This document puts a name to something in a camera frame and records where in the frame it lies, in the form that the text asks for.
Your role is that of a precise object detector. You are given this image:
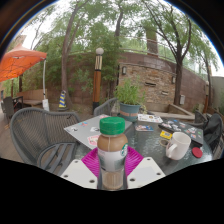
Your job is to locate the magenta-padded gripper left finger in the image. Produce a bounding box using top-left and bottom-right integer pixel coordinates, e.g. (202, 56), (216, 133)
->
(59, 147), (103, 191)

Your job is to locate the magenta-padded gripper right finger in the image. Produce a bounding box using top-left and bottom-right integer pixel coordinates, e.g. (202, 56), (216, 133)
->
(124, 146), (167, 190)

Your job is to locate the green-capped coffee drink bottle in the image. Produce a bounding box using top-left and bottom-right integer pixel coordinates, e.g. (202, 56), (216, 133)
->
(96, 116), (129, 191)

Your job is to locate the yellow card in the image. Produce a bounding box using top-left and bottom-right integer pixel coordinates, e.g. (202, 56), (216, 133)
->
(159, 129), (174, 140)

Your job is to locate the silver laptop with stickers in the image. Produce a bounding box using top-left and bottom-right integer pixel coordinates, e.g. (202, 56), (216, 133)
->
(63, 114), (133, 150)

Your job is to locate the white ceramic mug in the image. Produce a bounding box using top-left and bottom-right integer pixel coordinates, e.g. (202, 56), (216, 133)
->
(165, 131), (192, 161)

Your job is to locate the small colourful card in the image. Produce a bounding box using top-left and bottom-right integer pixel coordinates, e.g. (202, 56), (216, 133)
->
(134, 124), (155, 132)

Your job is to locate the white printed flyer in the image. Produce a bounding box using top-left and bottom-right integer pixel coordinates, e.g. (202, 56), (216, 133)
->
(137, 113), (164, 124)

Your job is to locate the flat round red coaster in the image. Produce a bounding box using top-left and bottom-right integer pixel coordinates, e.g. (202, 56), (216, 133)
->
(191, 146), (204, 159)

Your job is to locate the grey wicker armchair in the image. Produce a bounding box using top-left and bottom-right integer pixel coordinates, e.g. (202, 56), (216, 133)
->
(93, 97), (119, 118)
(9, 107), (83, 174)
(194, 110), (224, 159)

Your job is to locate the yellow and blue striped bollard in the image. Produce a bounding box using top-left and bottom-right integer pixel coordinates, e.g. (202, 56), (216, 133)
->
(58, 89), (68, 110)

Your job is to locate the green plant in blue pot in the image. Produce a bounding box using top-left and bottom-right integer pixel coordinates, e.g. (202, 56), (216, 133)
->
(114, 78), (146, 123)

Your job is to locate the black jacket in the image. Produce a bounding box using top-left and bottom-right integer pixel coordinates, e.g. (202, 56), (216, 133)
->
(203, 113), (224, 146)

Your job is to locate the wooden bench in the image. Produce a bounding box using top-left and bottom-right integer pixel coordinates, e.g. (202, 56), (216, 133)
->
(16, 88), (48, 108)

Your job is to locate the dark metal chair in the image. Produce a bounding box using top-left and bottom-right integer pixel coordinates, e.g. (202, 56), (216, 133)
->
(0, 95), (24, 119)

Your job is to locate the tall green tree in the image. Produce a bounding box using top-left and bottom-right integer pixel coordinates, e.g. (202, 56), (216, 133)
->
(139, 0), (218, 106)
(33, 0), (118, 109)

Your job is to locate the orange patio umbrella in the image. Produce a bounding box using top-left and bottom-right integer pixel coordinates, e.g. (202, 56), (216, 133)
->
(0, 44), (50, 112)

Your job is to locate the wooden lamp post, globe light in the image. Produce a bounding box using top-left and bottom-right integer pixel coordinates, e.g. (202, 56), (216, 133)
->
(92, 47), (105, 114)

